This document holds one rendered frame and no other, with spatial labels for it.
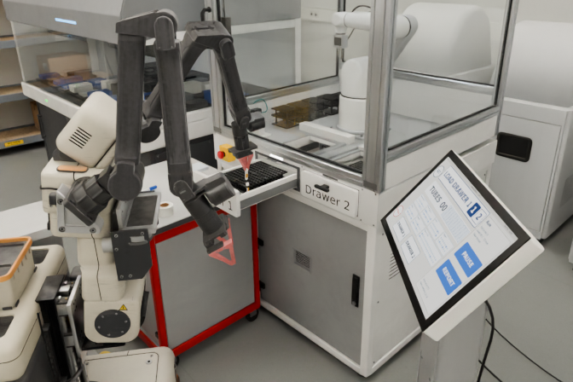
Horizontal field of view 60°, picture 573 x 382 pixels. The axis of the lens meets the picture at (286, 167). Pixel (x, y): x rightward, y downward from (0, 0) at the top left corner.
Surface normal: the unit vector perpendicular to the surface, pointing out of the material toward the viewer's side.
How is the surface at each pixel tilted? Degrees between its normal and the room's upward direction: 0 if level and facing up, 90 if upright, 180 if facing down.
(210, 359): 0
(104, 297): 90
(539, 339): 0
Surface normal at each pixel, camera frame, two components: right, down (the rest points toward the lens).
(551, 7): -0.77, 0.25
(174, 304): 0.68, 0.27
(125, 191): 0.16, 0.37
